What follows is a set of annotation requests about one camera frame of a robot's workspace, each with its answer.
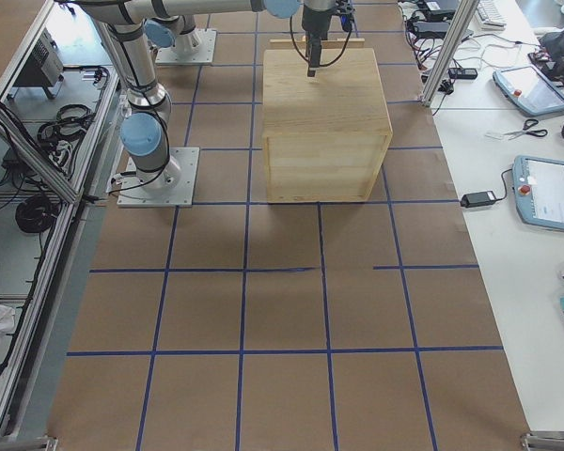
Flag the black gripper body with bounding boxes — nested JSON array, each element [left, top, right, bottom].
[[333, 0, 354, 32], [302, 0, 334, 37]]

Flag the wooden drawer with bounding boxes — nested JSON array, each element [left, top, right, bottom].
[[268, 38, 366, 50]]

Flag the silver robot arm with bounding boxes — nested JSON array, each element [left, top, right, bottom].
[[145, 1, 354, 58], [75, 1, 340, 108]]

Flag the light wooden drawer cabinet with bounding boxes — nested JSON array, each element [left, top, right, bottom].
[[262, 48, 393, 203]]

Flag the upper teach pendant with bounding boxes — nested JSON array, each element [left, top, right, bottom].
[[493, 65, 564, 117]]

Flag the teach pendant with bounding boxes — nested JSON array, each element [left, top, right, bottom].
[[512, 155, 564, 231], [493, 65, 564, 117]]

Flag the black power adapter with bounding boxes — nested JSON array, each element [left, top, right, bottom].
[[460, 191, 498, 209]]

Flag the grey electronics box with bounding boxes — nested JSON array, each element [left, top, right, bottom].
[[13, 36, 64, 100]]

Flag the lower teach pendant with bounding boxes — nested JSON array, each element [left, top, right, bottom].
[[512, 155, 564, 231]]

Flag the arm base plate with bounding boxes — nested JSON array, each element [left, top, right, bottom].
[[117, 147, 199, 208], [156, 28, 217, 66]]

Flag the aluminium frame post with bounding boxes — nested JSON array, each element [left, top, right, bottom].
[[421, 0, 478, 106]]

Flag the black handled scissors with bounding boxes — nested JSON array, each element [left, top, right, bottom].
[[505, 118, 548, 140]]

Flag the coiled black cable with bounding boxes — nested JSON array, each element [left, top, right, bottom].
[[14, 194, 61, 235]]

